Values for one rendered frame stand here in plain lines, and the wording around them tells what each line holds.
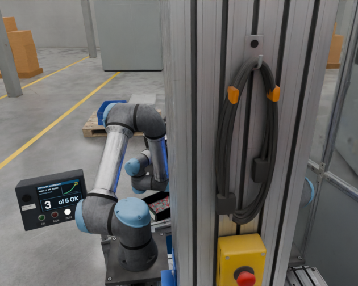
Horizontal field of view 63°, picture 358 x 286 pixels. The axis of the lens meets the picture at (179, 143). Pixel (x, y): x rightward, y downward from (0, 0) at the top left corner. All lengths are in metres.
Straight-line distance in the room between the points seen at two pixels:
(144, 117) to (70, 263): 1.78
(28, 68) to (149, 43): 3.52
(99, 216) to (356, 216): 1.29
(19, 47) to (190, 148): 9.18
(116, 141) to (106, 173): 0.14
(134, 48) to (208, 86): 8.49
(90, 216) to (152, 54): 7.96
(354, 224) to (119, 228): 1.25
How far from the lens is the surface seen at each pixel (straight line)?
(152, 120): 1.19
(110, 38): 9.10
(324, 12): 0.52
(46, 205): 1.33
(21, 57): 9.63
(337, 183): 1.81
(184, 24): 0.45
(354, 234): 1.85
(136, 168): 1.40
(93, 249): 2.76
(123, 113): 1.21
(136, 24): 8.85
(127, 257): 1.12
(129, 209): 1.03
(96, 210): 1.08
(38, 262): 2.83
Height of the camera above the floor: 1.90
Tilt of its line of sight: 26 degrees down
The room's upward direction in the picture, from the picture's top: 2 degrees counter-clockwise
